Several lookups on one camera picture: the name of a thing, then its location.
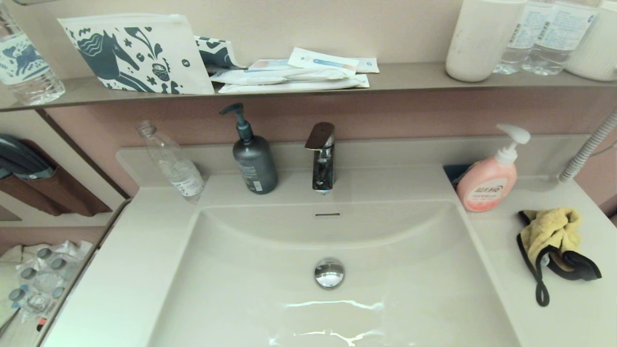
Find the chrome faucet with lever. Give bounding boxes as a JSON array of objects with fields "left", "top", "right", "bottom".
[{"left": 305, "top": 122, "right": 336, "bottom": 194}]

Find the chrome drain stopper cap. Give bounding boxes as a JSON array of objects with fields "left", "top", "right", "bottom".
[{"left": 314, "top": 258, "right": 346, "bottom": 290}]

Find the yellow cloth black trim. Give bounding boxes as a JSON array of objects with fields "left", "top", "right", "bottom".
[{"left": 517, "top": 208, "right": 602, "bottom": 307}]

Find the white ceramic sink basin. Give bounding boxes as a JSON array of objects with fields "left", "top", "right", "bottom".
[{"left": 41, "top": 136, "right": 617, "bottom": 347}]

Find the dark grey pump bottle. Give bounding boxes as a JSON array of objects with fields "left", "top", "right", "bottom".
[{"left": 220, "top": 103, "right": 279, "bottom": 195}]

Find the flat white plastic packet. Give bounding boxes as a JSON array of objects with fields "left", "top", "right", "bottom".
[{"left": 218, "top": 74, "right": 370, "bottom": 94}]

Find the long white plastic packet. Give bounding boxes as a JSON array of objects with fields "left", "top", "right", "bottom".
[{"left": 210, "top": 67, "right": 349, "bottom": 86}]

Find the white sachet blue orange print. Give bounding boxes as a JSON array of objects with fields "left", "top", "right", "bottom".
[{"left": 288, "top": 47, "right": 360, "bottom": 77}]

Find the pale pink blue sachet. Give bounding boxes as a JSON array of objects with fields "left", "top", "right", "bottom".
[{"left": 248, "top": 59, "right": 292, "bottom": 71}]

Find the empty clear plastic bottle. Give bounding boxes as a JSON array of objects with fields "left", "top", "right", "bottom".
[{"left": 136, "top": 120, "right": 206, "bottom": 203}]

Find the dark blue soap dish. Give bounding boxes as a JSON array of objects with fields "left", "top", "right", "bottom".
[{"left": 443, "top": 164, "right": 475, "bottom": 186}]

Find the small white blue print pouch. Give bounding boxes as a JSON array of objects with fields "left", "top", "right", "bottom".
[{"left": 194, "top": 36, "right": 246, "bottom": 73}]

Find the pink soap pump bottle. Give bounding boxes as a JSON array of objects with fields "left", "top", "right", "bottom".
[{"left": 456, "top": 124, "right": 531, "bottom": 213}]

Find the white pouch blue horse print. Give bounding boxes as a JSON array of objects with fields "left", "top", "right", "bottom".
[{"left": 58, "top": 13, "right": 215, "bottom": 95}]

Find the plain white cup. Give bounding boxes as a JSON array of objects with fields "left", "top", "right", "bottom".
[{"left": 445, "top": 0, "right": 527, "bottom": 82}]

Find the brown hair dryer holder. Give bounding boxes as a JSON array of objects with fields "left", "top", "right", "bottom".
[{"left": 0, "top": 140, "right": 112, "bottom": 217}]

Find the clear water bottle white label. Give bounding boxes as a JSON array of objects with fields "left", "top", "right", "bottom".
[
  {"left": 494, "top": 0, "right": 543, "bottom": 75},
  {"left": 522, "top": 0, "right": 601, "bottom": 76}
]

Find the plastic wrapped bottle pack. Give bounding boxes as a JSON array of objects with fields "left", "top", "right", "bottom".
[{"left": 0, "top": 240, "right": 94, "bottom": 333}]

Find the dark grey hair dryer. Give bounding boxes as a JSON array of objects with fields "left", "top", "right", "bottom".
[{"left": 0, "top": 134, "right": 56, "bottom": 180}]

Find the water bottle blue horse label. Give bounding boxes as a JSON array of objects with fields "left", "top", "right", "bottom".
[{"left": 0, "top": 5, "right": 66, "bottom": 107}]

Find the ribbed white cup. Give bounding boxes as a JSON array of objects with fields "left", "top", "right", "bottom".
[{"left": 565, "top": 5, "right": 617, "bottom": 81}]

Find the grey wall shelf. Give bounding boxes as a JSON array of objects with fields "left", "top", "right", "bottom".
[{"left": 0, "top": 61, "right": 617, "bottom": 112}]

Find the grey corrugated hose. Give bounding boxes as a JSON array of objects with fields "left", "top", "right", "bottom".
[{"left": 558, "top": 111, "right": 617, "bottom": 183}]

